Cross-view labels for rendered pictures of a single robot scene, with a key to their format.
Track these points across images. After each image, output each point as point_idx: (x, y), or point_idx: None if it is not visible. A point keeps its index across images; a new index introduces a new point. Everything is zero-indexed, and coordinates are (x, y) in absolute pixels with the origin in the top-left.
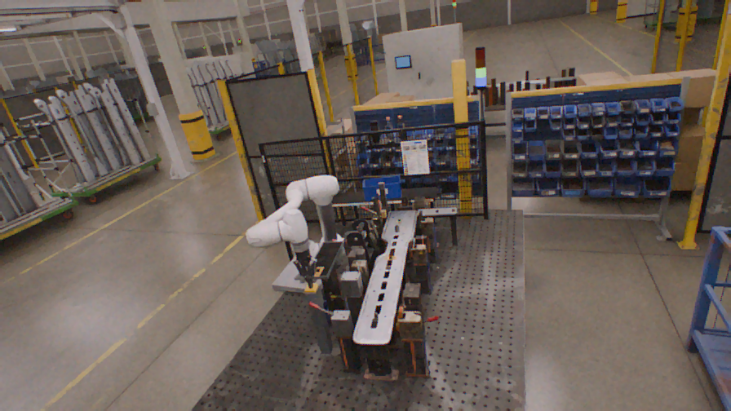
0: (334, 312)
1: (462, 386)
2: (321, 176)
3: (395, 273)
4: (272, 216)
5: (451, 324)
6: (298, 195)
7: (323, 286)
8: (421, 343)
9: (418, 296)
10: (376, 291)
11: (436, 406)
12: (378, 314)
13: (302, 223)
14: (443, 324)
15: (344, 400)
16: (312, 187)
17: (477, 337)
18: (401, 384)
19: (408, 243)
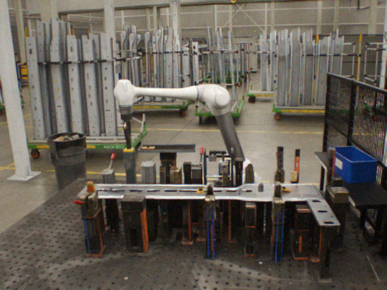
0: (111, 169)
1: (65, 274)
2: (216, 86)
3: (171, 194)
4: (145, 88)
5: (148, 271)
6: (186, 89)
7: None
8: (87, 224)
9: (122, 202)
10: (144, 188)
11: (54, 260)
12: (112, 191)
13: (119, 90)
14: (150, 266)
15: (82, 222)
16: (204, 91)
17: (124, 288)
18: (84, 244)
19: (232, 198)
